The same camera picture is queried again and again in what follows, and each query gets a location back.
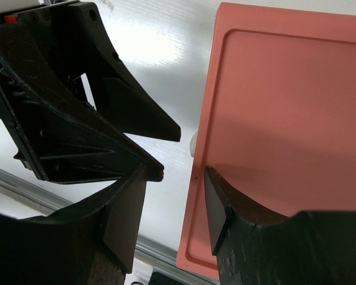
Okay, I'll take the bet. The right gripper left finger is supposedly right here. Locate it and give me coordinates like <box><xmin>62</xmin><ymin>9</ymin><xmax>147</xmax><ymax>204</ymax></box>
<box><xmin>0</xmin><ymin>166</ymin><xmax>147</xmax><ymax>284</ymax></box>

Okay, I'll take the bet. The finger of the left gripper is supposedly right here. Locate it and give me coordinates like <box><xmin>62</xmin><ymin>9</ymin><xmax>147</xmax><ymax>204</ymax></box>
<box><xmin>17</xmin><ymin>1</ymin><xmax>181</xmax><ymax>142</ymax></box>

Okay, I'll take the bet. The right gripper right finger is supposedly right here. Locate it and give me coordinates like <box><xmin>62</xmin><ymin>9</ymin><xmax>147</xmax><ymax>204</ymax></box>
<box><xmin>204</xmin><ymin>166</ymin><xmax>356</xmax><ymax>284</ymax></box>

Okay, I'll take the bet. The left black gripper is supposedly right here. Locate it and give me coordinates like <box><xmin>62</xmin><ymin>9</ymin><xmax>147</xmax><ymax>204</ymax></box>
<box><xmin>0</xmin><ymin>1</ymin><xmax>164</xmax><ymax>183</ymax></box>

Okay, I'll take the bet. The red top drawer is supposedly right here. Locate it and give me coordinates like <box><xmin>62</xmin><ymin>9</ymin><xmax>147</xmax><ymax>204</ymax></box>
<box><xmin>176</xmin><ymin>3</ymin><xmax>356</xmax><ymax>281</ymax></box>

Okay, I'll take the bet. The aluminium frame rail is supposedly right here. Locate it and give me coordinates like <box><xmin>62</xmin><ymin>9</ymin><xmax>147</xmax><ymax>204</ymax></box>
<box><xmin>0</xmin><ymin>169</ymin><xmax>215</xmax><ymax>284</ymax></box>

